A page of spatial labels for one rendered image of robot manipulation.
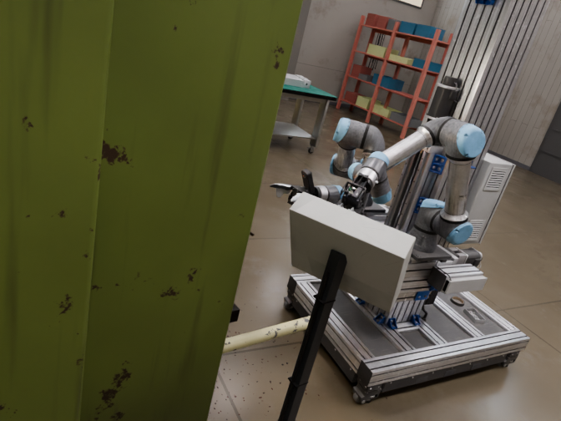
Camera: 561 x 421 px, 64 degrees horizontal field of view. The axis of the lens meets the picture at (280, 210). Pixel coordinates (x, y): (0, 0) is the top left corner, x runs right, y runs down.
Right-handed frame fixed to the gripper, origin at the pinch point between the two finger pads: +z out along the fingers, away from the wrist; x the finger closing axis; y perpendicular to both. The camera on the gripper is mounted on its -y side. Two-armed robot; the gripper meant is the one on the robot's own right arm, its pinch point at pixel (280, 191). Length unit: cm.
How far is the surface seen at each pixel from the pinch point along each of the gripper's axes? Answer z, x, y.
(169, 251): 68, -45, -7
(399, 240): 18, -72, -19
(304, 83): -307, 362, 8
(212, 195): 59, -45, -21
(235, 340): 36, -38, 36
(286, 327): 14, -38, 36
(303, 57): -594, 723, 3
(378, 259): 21, -69, -12
